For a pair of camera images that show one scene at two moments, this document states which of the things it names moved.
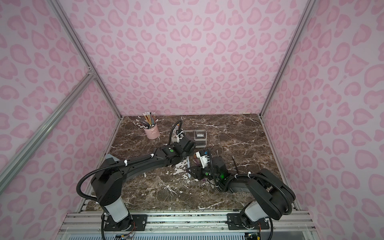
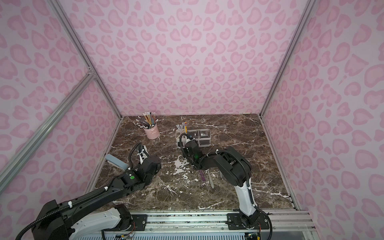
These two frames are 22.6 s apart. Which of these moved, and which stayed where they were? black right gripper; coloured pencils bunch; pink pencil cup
Moved: black right gripper
Stayed: pink pencil cup; coloured pencils bunch
